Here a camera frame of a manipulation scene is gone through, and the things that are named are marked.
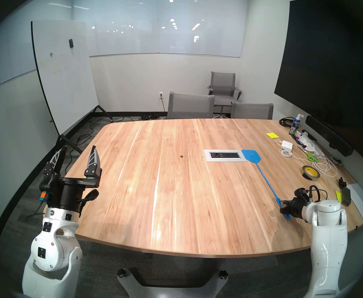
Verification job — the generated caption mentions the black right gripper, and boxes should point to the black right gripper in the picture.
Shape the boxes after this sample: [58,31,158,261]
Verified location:
[280,197,308,219]

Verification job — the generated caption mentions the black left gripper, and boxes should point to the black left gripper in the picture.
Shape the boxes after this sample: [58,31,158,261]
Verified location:
[43,145,102,213]

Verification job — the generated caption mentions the blue plastic fly swatter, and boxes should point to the blue plastic fly swatter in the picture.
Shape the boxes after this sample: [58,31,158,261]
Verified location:
[241,149,291,220]

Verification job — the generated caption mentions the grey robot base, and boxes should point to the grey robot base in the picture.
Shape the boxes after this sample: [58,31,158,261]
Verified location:
[117,268,228,298]

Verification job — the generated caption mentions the black and yellow tape roll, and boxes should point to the black and yellow tape roll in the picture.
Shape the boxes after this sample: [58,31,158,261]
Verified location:
[302,165,320,181]

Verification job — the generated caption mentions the crumpled white tissue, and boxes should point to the crumpled white tissue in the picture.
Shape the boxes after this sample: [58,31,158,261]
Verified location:
[296,130,325,155]

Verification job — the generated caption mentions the silver table power outlet box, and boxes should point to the silver table power outlet box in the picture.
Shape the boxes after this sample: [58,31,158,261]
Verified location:
[204,149,248,162]

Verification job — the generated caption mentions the whiteboard cleaner spray bottle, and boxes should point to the whiteboard cleaner spray bottle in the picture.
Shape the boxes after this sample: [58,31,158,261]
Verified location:
[289,114,304,136]

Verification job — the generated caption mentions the black video sound bar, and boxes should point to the black video sound bar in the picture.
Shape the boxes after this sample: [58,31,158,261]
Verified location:
[305,115,354,157]

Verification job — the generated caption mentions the rolling white whiteboard black stand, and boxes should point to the rolling white whiteboard black stand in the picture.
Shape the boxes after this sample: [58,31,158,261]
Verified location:
[31,20,113,153]

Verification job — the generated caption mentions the grey mesh office chair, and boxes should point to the grey mesh office chair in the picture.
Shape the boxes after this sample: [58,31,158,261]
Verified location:
[167,91,215,120]
[231,102,274,120]

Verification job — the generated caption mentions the grey office chair with armrests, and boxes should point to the grey office chair with armrests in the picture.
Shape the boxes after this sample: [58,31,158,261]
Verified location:
[207,71,242,116]

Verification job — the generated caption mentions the large black TV screen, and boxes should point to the large black TV screen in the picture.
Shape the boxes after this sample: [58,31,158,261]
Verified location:
[274,0,363,152]

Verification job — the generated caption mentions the left wrist black sleeved cable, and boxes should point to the left wrist black sleeved cable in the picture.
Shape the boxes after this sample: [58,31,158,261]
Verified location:
[76,189,100,218]

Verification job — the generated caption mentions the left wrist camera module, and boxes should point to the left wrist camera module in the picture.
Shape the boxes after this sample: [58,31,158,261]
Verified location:
[39,173,60,205]

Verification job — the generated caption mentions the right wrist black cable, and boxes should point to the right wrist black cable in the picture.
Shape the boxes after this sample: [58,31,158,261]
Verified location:
[307,185,328,201]

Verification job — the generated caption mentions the thin black floor cable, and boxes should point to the thin black floor cable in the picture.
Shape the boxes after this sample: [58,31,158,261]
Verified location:
[67,116,138,152]

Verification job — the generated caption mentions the white charging cable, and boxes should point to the white charging cable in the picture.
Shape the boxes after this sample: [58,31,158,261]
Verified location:
[275,140,339,178]

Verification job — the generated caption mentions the green handled scissors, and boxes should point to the green handled scissors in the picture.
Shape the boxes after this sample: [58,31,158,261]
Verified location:
[297,146,320,163]

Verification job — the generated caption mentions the wall whiteboard with blue writing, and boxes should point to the wall whiteboard with blue writing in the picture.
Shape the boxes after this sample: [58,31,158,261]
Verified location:
[0,0,73,96]

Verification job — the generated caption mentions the wide glass wall whiteboard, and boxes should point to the wide glass wall whiteboard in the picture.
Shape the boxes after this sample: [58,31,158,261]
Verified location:
[72,0,249,58]

